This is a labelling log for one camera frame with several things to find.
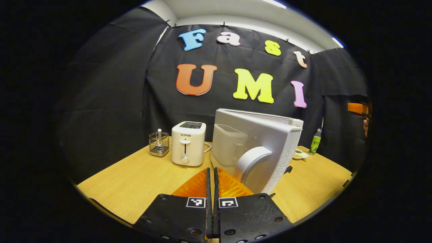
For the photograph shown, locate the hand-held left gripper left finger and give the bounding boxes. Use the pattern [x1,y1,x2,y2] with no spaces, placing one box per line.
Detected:
[133,168,214,243]

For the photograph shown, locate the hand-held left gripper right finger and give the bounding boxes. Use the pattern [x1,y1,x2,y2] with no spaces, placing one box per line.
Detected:
[213,167,292,243]

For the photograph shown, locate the white microwave oven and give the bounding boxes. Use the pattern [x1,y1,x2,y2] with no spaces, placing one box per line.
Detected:
[211,108,304,194]

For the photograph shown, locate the green drink bottle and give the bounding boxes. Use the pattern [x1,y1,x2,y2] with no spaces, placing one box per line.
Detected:
[309,128,322,155]

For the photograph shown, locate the white toaster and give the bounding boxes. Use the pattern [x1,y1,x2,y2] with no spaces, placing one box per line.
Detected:
[171,121,207,167]

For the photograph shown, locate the black backdrop cloth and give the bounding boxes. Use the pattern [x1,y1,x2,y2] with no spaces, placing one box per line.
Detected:
[56,7,368,184]

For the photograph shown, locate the long ceiling light panel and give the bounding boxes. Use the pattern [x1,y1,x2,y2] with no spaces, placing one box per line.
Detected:
[263,0,287,9]

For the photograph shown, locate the metal wire rack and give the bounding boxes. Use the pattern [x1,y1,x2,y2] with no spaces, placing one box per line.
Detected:
[149,129,170,157]

